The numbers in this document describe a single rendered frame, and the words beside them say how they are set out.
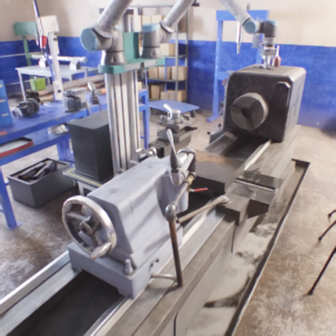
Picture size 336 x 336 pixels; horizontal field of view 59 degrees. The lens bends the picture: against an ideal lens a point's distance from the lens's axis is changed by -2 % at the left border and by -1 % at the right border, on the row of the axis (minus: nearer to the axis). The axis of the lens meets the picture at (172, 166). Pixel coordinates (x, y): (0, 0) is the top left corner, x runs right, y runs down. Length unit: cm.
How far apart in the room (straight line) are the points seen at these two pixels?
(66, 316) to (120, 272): 30
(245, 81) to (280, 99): 31
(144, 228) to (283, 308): 140
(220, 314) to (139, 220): 75
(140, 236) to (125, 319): 27
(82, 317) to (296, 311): 147
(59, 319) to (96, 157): 178
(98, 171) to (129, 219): 185
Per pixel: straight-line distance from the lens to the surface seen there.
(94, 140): 273
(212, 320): 161
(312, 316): 229
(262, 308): 223
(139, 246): 107
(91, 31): 215
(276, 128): 244
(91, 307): 127
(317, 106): 574
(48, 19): 365
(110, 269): 108
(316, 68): 565
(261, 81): 239
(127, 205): 101
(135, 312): 109
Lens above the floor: 169
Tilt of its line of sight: 26 degrees down
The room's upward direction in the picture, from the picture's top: straight up
